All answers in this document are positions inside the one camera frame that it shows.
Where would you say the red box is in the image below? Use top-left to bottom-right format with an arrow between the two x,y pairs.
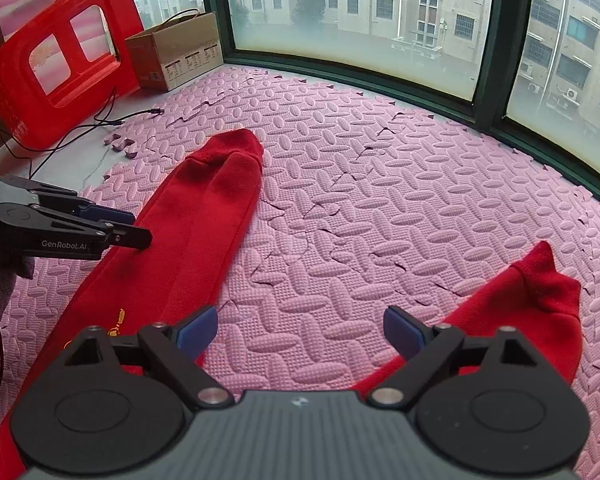
0,0 -> 162,152

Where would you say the dark green window frame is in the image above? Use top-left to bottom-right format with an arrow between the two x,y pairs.
87,0 -> 600,200

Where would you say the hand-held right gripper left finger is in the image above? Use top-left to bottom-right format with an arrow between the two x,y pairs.
62,305 -> 232,411

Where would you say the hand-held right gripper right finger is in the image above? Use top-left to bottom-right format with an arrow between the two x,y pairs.
370,305 -> 538,411

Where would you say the brown cardboard box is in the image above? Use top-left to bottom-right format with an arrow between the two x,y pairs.
124,11 -> 226,92

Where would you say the loose pink foam mat piece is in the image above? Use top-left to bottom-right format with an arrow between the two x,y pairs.
103,132 -> 142,159

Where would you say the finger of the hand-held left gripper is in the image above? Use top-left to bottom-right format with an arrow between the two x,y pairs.
97,222 -> 154,251
30,182 -> 137,224

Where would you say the red sweater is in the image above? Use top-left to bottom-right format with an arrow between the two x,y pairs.
0,129 -> 583,480

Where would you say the apartment building outside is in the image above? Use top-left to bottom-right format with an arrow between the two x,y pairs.
130,0 -> 600,142

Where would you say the pink foam puzzle mat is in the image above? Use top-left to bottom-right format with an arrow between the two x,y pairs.
0,66 -> 600,480

